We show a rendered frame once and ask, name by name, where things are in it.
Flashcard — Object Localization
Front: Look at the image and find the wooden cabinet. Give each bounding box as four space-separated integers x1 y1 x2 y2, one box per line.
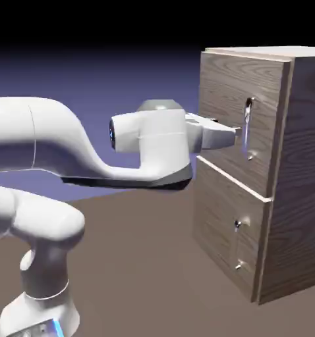
191 46 315 306

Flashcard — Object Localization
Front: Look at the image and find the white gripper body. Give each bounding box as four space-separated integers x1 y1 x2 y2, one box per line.
201 121 238 150

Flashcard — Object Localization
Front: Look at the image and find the wooden cabinet door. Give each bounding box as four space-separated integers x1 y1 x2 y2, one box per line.
191 155 273 303
196 51 293 198

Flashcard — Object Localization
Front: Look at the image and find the curved metal door handle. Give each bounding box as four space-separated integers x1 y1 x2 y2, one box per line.
241 96 256 161
233 217 244 271

